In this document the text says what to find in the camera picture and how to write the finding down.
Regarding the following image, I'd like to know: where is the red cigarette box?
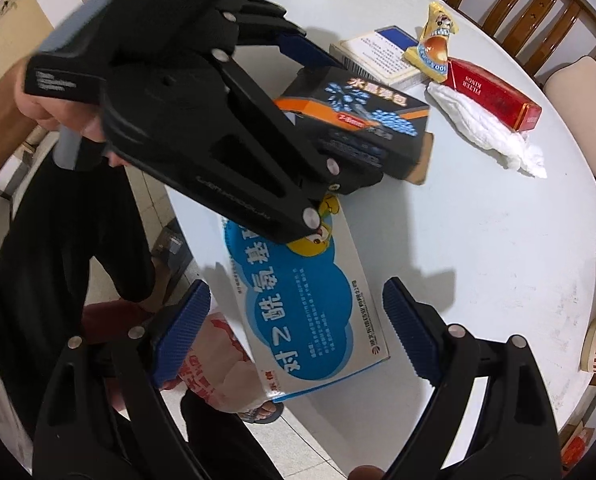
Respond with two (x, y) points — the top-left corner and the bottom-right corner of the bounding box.
(445, 57), (543, 133)

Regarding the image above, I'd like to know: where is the yellow snack wrapper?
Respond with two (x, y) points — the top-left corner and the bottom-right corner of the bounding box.
(403, 2), (460, 85)

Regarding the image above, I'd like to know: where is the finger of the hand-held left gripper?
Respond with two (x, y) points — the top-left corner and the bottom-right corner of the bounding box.
(210, 0), (346, 71)
(102, 49), (385, 247)

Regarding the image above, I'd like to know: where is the blue and white medicine box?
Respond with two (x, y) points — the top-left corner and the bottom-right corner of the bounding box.
(220, 195), (391, 403)

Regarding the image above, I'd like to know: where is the person's left hand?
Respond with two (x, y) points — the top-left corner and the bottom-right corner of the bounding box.
(17, 92), (125, 167)

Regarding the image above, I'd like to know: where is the white and blue cigarette box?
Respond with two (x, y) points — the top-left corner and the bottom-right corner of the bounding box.
(328, 25), (426, 86)

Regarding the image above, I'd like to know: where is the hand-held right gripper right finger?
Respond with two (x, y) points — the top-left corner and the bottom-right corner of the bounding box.
(382, 276), (563, 480)

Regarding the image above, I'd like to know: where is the red plastic bin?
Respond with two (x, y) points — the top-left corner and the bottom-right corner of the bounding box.
(82, 301), (155, 343)

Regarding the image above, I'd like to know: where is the black box with blue print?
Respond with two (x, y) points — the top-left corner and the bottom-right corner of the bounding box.
(273, 67), (436, 186)

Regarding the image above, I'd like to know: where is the white plastic bag red print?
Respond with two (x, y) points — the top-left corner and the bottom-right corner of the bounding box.
(160, 310), (274, 418)

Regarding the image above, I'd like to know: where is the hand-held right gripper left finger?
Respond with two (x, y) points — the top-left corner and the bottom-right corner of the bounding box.
(32, 280), (212, 480)

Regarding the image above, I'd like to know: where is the white tissue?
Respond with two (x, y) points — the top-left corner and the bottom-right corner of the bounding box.
(426, 81), (549, 178)

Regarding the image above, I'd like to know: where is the person's foot in sandal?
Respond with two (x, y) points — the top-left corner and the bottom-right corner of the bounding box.
(238, 400), (285, 426)

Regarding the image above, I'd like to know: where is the cream padded chair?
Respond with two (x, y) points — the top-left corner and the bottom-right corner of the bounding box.
(543, 55), (596, 178)

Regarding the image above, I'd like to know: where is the orange cardboard box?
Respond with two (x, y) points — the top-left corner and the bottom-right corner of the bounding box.
(560, 420), (596, 467)

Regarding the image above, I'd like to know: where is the cream cabinet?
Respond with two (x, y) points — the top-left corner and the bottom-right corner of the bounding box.
(0, 0), (45, 101)

